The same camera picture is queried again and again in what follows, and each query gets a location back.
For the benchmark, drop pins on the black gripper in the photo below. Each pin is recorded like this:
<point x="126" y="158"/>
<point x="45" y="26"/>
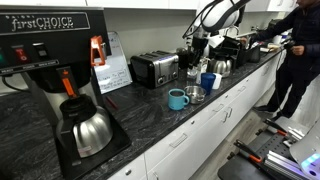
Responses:
<point x="199" y="46"/>

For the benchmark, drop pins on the clear glass jar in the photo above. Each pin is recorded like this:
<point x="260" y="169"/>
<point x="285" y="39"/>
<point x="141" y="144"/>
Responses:
<point x="191" y="74"/>

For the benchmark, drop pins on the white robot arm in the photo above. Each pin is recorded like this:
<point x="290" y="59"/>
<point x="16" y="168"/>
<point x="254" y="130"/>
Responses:
<point x="220" y="15"/>

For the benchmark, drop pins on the person's right hand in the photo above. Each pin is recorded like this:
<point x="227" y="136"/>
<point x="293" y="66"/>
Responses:
<point x="244" y="40"/>

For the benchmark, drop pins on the person's left hand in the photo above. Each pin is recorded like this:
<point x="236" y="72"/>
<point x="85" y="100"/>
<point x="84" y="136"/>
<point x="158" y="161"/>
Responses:
<point x="298" y="50"/>

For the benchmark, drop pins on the black coffee grinder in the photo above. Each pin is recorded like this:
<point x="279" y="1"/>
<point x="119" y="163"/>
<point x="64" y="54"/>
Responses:
<point x="182" y="60"/>

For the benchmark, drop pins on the dark blue plastic cup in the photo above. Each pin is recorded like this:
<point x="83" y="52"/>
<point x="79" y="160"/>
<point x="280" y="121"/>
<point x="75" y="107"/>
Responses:
<point x="207" y="85"/>

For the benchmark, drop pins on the steel thermal carafe black lid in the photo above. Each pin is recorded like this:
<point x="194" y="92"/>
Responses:
<point x="221" y="66"/>

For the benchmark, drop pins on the white mug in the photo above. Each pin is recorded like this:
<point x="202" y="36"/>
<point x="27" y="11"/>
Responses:
<point x="218" y="81"/>

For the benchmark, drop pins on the silver four slot toaster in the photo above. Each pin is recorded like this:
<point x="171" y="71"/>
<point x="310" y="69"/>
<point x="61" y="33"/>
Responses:
<point x="153" y="70"/>

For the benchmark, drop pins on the teal mug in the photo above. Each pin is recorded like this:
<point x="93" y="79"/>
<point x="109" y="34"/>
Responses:
<point x="175" y="101"/>

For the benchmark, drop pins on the black dish rack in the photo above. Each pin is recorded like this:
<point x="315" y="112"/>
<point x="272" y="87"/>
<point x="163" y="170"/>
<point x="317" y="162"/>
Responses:
<point x="241" y="53"/>

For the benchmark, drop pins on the white lower cabinet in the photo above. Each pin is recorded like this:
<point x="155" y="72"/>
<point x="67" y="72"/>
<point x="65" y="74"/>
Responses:
<point x="200" y="133"/>

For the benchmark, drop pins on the black countertop appliance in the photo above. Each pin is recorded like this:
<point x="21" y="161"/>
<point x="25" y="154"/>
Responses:
<point x="275" y="26"/>

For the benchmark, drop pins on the red pen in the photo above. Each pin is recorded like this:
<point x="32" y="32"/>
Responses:
<point x="112" y="102"/>

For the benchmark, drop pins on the black clamp with orange grip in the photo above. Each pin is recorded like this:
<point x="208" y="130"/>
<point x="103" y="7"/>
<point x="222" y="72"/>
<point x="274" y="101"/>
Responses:
<point x="248" y="151"/>
<point x="276" y="128"/>

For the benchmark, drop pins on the person in dark clothes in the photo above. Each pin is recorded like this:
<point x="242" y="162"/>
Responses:
<point x="300" y="73"/>

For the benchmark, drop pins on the black robot cart platform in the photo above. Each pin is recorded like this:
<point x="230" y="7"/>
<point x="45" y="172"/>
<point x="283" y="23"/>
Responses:
<point x="240" y="170"/>

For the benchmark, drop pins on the steel carafe with black base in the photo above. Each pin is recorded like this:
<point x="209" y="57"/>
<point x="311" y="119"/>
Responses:
<point x="93" y="133"/>

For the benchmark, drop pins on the aluminium extrusion bars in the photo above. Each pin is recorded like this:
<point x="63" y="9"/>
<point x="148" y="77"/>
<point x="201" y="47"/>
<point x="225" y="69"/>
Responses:
<point x="283" y="163"/>

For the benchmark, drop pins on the white machine with blue light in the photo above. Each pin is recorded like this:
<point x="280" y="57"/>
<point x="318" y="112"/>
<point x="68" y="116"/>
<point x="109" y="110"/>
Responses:
<point x="306" y="146"/>

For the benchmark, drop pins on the black coffee brewer machine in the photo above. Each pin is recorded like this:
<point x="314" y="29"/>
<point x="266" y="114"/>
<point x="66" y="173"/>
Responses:
<point x="50" y="40"/>

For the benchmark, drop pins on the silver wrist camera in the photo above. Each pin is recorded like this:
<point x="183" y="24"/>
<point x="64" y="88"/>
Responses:
<point x="215" y="41"/>

